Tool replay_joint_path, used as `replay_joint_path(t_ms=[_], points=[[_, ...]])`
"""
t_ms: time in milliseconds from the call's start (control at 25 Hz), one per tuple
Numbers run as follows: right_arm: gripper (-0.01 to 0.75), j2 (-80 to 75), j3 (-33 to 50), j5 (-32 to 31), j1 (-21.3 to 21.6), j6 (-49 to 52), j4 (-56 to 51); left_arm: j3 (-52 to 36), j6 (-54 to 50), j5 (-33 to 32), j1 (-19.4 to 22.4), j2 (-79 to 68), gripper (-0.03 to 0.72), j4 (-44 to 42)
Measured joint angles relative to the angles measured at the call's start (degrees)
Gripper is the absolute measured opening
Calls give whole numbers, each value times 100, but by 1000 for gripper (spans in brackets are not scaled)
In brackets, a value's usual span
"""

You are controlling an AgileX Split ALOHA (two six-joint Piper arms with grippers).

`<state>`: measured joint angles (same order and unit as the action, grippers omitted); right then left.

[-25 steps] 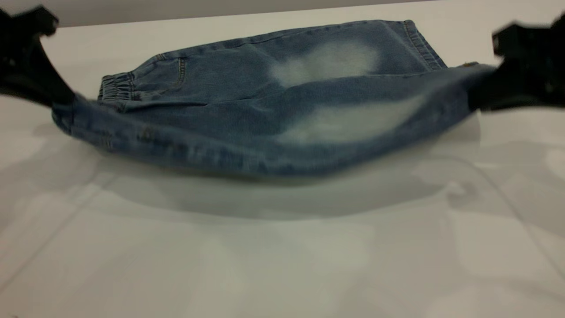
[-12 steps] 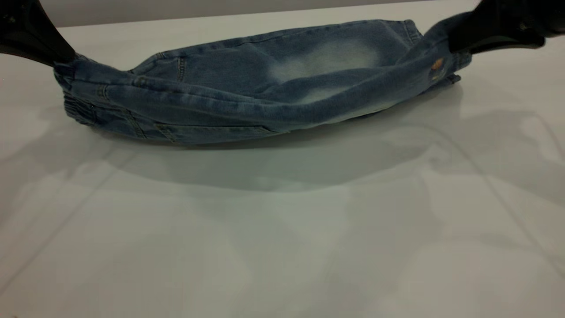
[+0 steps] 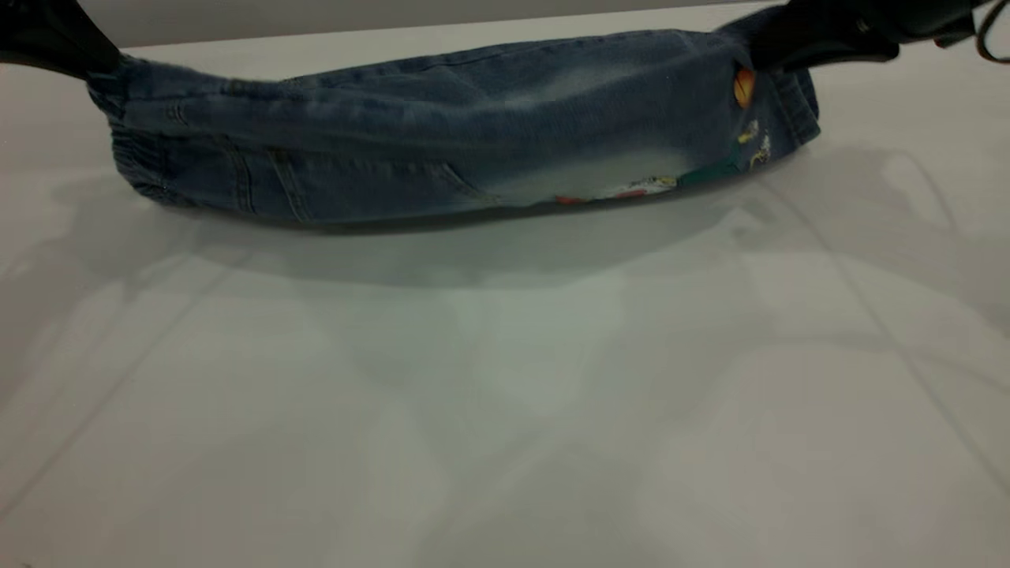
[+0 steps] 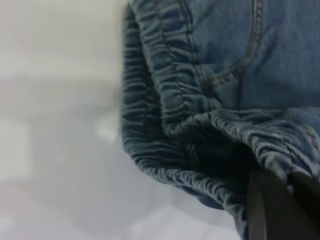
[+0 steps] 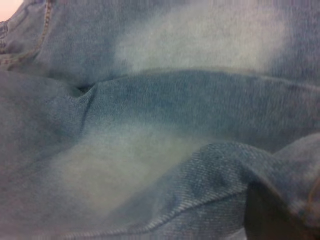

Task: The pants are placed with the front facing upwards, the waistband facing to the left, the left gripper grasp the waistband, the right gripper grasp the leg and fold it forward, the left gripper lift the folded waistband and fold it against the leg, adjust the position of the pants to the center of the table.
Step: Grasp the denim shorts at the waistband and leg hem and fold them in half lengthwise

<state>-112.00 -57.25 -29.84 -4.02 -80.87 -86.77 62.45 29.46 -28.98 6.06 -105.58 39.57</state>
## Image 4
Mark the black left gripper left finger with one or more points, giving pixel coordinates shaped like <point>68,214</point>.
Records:
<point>267,212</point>

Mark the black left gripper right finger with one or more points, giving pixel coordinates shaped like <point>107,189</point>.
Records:
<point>307,197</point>

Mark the blue denim pants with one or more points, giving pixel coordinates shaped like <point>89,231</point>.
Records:
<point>225,75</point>

